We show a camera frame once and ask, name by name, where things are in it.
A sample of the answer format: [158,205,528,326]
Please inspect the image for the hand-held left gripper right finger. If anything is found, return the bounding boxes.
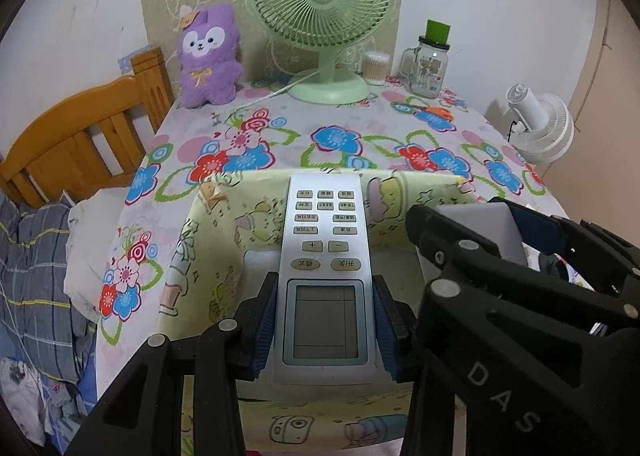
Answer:
[371,275,420,384]

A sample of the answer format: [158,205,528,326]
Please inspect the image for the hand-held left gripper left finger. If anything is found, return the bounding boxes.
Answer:
[89,272,279,456]

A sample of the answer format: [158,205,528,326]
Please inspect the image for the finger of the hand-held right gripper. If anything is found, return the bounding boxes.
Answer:
[491,196,640,309]
[400,205,640,456]

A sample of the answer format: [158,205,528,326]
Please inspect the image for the yellow printed fabric storage box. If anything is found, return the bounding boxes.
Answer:
[156,167,501,456]

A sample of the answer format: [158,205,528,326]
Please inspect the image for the silver air conditioner remote control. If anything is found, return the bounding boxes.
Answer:
[270,172,383,383]

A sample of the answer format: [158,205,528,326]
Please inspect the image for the white clip fan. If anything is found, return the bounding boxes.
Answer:
[502,83,576,165]

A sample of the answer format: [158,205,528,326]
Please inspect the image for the floral tablecloth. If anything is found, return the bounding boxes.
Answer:
[95,77,596,456]

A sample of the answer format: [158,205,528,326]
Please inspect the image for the beige door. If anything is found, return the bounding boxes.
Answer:
[542,0,640,257]

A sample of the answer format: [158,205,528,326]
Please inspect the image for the glass jar mug green lid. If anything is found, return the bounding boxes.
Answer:
[398,20,451,97]

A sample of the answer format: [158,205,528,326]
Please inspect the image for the cotton swab container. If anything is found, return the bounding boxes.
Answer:
[361,50,391,86]

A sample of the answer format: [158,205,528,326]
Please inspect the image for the plaid grey pillow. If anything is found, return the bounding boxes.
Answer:
[0,196,97,383]

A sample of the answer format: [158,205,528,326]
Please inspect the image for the white patterned cloth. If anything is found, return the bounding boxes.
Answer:
[0,358,51,443]

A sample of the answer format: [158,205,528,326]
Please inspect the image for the purple plush toy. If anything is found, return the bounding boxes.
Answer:
[176,4,244,109]

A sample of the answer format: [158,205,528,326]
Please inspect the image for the wooden bed headboard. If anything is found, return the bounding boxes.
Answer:
[0,46,176,209]

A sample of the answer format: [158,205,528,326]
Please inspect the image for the orange handled scissors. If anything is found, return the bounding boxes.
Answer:
[406,103,454,121]

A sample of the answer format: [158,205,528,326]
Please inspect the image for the white fan cable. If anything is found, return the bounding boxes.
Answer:
[227,66,323,111]

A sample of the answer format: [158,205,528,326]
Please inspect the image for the blue wall sheet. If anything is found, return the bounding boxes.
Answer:
[117,48,151,74]

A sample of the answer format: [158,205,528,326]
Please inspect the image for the beige printed wall sheet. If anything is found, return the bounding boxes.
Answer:
[141,0,405,86]

